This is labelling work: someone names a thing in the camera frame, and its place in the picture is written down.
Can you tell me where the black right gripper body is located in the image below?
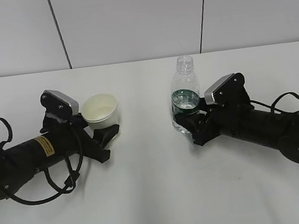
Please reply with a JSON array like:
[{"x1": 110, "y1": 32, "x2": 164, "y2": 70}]
[{"x1": 192, "y1": 102, "x2": 253, "y2": 146}]

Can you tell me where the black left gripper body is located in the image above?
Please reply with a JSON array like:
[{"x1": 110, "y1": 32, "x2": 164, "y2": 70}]
[{"x1": 40, "y1": 113, "x2": 110, "y2": 163}]

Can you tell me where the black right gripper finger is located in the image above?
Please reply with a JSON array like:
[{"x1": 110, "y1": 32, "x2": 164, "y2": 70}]
[
  {"x1": 174, "y1": 112, "x2": 206, "y2": 133},
  {"x1": 198, "y1": 97, "x2": 213, "y2": 112}
]

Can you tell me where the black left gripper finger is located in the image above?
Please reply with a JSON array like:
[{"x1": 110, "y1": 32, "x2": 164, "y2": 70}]
[{"x1": 93, "y1": 124, "x2": 120, "y2": 148}]

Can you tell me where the clear green-labelled water bottle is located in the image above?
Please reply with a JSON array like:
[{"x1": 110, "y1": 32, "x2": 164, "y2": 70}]
[{"x1": 170, "y1": 55, "x2": 200, "y2": 134}]

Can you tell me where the white paper cup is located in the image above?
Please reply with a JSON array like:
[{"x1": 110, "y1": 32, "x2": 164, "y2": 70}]
[{"x1": 80, "y1": 93, "x2": 119, "y2": 131}]

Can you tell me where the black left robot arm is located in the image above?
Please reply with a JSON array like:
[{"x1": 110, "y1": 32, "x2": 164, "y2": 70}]
[{"x1": 0, "y1": 114, "x2": 120, "y2": 201}]

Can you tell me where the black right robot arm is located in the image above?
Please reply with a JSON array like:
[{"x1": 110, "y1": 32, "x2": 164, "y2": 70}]
[{"x1": 174, "y1": 93, "x2": 299, "y2": 164}]

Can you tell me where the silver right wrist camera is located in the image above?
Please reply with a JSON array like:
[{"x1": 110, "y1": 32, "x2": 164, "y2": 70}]
[{"x1": 204, "y1": 72, "x2": 250, "y2": 106}]

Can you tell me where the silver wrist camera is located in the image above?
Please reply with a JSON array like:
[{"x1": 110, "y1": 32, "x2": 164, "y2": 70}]
[
  {"x1": 204, "y1": 72, "x2": 250, "y2": 106},
  {"x1": 40, "y1": 89, "x2": 79, "y2": 123}
]

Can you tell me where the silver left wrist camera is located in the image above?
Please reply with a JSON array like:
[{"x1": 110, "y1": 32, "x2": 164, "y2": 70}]
[{"x1": 40, "y1": 89, "x2": 79, "y2": 123}]

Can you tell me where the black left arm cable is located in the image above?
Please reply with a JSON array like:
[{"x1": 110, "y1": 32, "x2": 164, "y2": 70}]
[{"x1": 0, "y1": 110, "x2": 88, "y2": 209}]

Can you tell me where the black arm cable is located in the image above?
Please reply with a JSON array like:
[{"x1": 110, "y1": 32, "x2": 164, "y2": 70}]
[
  {"x1": 249, "y1": 89, "x2": 299, "y2": 115},
  {"x1": 0, "y1": 110, "x2": 88, "y2": 209}
]

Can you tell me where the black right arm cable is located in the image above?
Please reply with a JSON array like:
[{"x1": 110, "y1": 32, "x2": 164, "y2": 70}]
[{"x1": 249, "y1": 89, "x2": 299, "y2": 115}]

